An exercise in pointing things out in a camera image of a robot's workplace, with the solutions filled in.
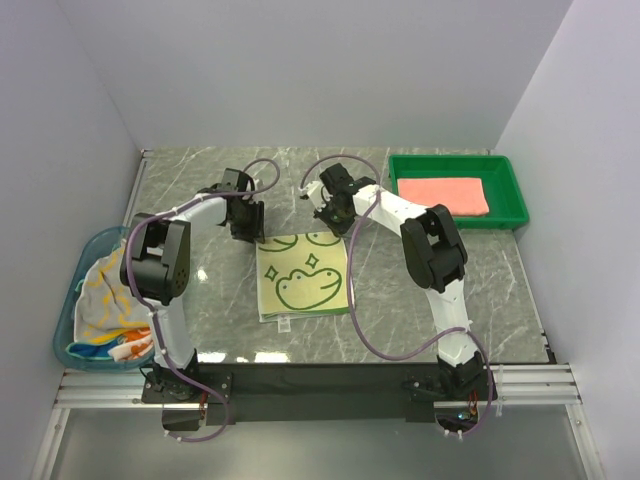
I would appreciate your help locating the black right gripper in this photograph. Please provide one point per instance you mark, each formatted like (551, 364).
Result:
(321, 213)

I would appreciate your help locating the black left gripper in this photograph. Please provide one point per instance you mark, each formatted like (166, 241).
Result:
(256, 229)

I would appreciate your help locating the yellow green patterned towel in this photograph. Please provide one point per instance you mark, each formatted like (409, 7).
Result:
(301, 275)

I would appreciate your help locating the salmon pink towel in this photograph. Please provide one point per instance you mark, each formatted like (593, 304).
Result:
(462, 196)

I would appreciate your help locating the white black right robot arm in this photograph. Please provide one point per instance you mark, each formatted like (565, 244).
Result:
(435, 259)

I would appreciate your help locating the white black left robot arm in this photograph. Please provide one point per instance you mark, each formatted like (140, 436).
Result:
(156, 268)

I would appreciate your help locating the teal plastic basket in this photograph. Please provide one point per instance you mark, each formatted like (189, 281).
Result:
(100, 245)

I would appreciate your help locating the green plastic tray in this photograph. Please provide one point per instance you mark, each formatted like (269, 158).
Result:
(507, 208)

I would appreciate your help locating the grey yellow patterned towel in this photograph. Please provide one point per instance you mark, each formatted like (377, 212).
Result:
(105, 309)

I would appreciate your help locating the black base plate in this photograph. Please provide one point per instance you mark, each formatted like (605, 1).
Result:
(414, 408)

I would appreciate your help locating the aluminium mounting rail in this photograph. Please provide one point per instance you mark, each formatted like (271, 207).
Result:
(536, 384)

